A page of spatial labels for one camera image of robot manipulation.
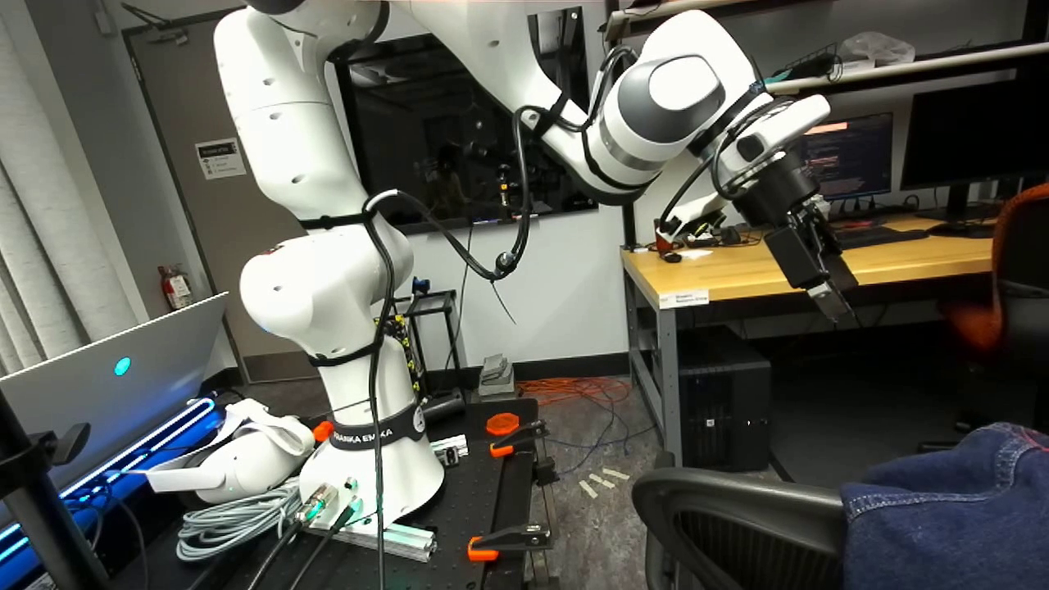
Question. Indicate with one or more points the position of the grey overhead shelf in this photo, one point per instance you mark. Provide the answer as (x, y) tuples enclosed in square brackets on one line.
[(927, 63)]

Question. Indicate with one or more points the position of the orange office chair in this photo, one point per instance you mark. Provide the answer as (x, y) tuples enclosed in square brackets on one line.
[(1009, 282)]

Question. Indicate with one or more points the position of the small brown cylinder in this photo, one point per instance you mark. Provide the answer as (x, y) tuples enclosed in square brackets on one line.
[(666, 249)]

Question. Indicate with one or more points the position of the red fire extinguisher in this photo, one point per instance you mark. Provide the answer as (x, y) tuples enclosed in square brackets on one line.
[(175, 290)]

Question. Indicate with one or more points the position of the clear plastic container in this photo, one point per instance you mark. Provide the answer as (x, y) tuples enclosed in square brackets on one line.
[(872, 49)]

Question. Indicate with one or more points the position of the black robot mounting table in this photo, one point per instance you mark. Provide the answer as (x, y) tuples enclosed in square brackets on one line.
[(478, 493)]

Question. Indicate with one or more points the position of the black cart hazard tape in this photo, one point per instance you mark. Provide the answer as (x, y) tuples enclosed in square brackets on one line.
[(422, 329)]

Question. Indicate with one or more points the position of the black computer tower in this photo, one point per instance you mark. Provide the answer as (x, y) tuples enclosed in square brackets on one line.
[(724, 398)]

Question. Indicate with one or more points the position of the large black computer monitor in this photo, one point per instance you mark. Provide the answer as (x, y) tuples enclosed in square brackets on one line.
[(972, 132)]

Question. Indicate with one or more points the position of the blue denim cloth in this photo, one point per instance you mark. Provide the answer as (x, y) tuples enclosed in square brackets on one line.
[(953, 512)]

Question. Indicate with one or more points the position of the silver laptop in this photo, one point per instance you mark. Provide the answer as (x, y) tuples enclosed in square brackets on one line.
[(118, 377)]

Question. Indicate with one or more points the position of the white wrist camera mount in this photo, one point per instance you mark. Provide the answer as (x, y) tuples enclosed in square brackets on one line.
[(688, 218)]

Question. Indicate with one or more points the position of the white door sign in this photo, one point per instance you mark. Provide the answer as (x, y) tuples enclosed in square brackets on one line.
[(219, 159)]

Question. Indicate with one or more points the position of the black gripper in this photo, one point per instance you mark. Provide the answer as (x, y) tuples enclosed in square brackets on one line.
[(781, 190)]

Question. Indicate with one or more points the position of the white power strip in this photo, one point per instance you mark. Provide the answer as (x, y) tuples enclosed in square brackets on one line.
[(389, 535)]

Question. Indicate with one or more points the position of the white tape strip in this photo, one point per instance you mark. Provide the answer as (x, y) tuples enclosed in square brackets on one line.
[(589, 488), (603, 483), (617, 472)]

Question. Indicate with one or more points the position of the wooden desk grey frame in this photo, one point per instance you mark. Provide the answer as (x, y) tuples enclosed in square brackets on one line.
[(742, 270)]

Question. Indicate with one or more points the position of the white crumpled cloth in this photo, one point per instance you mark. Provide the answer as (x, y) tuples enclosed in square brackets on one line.
[(248, 454)]

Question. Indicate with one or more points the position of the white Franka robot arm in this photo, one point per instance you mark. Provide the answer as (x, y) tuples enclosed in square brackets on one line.
[(317, 262)]

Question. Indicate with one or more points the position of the small grey box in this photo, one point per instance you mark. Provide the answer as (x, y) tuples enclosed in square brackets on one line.
[(495, 377)]

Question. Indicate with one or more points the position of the orange black clamp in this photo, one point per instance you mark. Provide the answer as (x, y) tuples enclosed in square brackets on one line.
[(495, 543), (507, 428)]

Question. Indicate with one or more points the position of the blue case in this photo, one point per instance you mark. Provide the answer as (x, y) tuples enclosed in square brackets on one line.
[(102, 478)]

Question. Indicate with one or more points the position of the small monitor showing code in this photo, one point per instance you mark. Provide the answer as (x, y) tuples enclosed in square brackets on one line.
[(858, 153)]

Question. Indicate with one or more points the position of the black tripod stand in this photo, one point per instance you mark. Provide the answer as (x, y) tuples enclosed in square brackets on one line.
[(42, 512)]

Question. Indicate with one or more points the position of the large black wall screen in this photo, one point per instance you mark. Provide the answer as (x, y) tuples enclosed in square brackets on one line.
[(460, 141)]

